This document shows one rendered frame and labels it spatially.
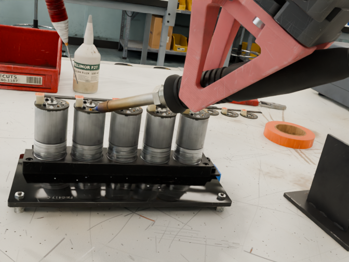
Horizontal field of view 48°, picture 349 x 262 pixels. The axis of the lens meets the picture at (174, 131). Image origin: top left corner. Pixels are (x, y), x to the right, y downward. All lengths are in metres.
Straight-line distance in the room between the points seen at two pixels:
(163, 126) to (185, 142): 0.03
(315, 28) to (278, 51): 0.02
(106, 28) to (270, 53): 4.53
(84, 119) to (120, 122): 0.03
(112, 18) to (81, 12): 0.35
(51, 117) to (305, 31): 0.19
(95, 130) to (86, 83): 0.24
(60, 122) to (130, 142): 0.05
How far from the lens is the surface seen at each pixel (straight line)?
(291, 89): 0.21
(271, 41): 0.19
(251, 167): 0.40
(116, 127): 0.30
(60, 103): 0.31
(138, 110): 0.31
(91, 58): 0.52
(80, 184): 0.30
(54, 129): 0.30
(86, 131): 0.30
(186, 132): 0.32
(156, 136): 0.31
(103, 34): 4.71
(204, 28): 0.21
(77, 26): 4.69
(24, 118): 0.44
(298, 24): 0.18
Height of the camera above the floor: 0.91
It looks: 22 degrees down
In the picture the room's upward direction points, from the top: 9 degrees clockwise
